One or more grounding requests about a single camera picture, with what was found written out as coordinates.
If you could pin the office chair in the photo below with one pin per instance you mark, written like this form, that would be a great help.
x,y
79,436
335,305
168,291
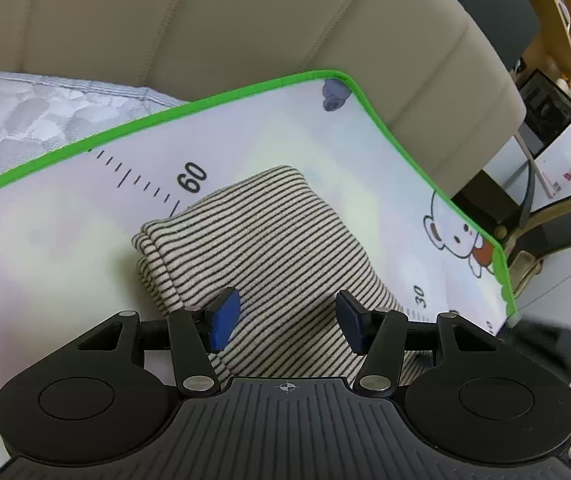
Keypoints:
x,y
555,225

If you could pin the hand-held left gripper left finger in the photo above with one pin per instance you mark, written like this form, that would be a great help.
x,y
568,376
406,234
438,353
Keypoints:
x,y
225,320

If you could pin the beige striped shirt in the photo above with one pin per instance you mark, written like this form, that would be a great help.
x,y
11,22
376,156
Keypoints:
x,y
285,240

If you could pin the black picture frame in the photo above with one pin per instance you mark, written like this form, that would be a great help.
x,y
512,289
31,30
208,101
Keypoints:
x,y
548,110

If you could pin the black monitor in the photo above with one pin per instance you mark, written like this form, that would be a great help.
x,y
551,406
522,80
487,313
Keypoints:
x,y
495,10

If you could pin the white quilted mattress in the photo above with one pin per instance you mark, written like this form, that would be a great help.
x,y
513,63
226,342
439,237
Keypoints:
x,y
25,125

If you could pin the beige padded headboard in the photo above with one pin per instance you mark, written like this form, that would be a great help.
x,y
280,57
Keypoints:
x,y
215,20

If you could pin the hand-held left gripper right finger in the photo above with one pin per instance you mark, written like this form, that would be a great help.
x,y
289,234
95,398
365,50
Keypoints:
x,y
353,322

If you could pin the cartoon printed play mat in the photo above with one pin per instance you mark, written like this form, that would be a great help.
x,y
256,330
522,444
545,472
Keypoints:
x,y
65,260

